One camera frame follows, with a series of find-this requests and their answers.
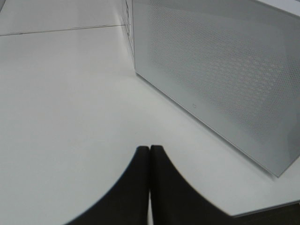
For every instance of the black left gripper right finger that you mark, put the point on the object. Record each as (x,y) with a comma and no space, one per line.
(174,201)

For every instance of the white microwave oven body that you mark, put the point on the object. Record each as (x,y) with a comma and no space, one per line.
(126,18)

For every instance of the white microwave door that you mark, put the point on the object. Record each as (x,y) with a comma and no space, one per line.
(232,64)

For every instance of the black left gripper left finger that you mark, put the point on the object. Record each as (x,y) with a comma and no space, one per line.
(127,201)

